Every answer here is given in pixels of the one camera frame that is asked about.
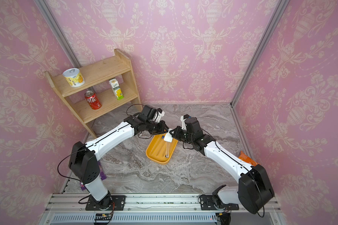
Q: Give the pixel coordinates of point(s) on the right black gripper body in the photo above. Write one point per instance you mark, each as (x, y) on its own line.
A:
(184, 135)

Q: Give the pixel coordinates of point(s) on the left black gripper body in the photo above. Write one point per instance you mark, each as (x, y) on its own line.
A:
(157, 128)

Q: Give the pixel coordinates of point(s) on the white wiping cloth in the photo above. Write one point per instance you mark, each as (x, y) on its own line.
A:
(168, 137)

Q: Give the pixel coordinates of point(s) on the yellow plastic basin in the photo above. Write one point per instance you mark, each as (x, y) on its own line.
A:
(161, 159)

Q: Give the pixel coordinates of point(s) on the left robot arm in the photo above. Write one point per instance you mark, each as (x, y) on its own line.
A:
(85, 157)

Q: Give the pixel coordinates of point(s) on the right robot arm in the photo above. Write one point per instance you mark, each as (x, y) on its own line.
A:
(254, 187)

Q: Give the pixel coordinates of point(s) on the green white juice carton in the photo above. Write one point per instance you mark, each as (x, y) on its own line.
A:
(116, 89)

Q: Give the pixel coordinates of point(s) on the orange snack bag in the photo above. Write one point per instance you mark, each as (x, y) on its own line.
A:
(243, 158)

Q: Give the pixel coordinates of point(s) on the red cola can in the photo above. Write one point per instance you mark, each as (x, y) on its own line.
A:
(92, 100)

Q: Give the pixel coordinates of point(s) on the purple tissue pack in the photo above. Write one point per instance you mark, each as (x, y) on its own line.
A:
(101, 175)

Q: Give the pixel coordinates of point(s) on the yellow white tin can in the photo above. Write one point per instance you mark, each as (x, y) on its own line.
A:
(74, 77)

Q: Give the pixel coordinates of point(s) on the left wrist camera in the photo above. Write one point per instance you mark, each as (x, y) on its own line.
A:
(158, 115)

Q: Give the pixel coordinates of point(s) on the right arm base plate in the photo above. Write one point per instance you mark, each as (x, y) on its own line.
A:
(211, 203)

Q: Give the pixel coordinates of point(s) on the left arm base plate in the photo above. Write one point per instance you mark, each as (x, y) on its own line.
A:
(112, 203)

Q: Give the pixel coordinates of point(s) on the aluminium front rail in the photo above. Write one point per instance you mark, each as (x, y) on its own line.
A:
(154, 209)

